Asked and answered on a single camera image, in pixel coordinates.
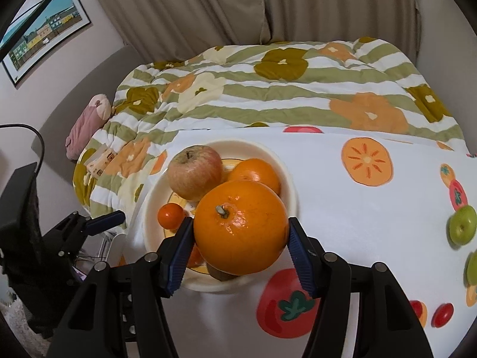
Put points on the white fruit-print tablecloth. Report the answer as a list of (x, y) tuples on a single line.
[(354, 231)]

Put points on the brown kiwi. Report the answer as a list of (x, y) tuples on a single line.
[(220, 274)]

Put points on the beige curtain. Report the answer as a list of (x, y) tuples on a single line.
[(186, 3)]

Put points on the large orange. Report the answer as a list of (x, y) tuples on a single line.
[(242, 238), (257, 173)]

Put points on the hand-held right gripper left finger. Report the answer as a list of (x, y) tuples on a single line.
[(180, 257)]

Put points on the small tangerine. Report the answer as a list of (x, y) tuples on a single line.
[(194, 259), (169, 216)]

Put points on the black pole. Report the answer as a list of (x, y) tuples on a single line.
[(33, 9)]

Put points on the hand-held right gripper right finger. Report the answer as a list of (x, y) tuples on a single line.
[(302, 257)]

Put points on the green apple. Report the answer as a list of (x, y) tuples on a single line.
[(472, 268), (464, 225)]

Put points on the white fluffy rug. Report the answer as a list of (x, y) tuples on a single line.
[(15, 328)]

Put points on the framed wall poster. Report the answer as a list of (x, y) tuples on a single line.
[(44, 33)]

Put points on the pink plush pillow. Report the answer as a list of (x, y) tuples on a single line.
[(87, 126)]

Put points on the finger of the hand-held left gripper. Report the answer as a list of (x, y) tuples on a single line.
[(108, 220)]

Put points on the red-yellow apple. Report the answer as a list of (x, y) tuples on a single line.
[(193, 173)]

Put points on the striped floral blanket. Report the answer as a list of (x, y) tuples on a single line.
[(279, 93)]

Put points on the small tissue packet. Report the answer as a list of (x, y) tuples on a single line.
[(102, 162)]

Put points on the red cherry tomato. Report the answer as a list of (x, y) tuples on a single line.
[(442, 315), (416, 307)]

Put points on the cream plate with duck print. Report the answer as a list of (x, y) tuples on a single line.
[(152, 227)]

